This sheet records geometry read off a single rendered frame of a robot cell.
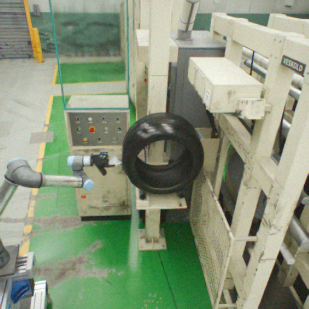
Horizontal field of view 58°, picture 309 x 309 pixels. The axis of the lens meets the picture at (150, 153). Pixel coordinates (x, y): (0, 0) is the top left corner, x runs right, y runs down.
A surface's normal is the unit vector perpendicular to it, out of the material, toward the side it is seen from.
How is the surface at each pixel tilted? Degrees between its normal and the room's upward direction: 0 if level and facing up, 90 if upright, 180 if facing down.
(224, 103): 90
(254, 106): 72
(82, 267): 0
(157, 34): 90
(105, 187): 88
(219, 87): 90
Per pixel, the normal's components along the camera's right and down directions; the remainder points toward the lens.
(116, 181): 0.07, 0.51
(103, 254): 0.02, -0.86
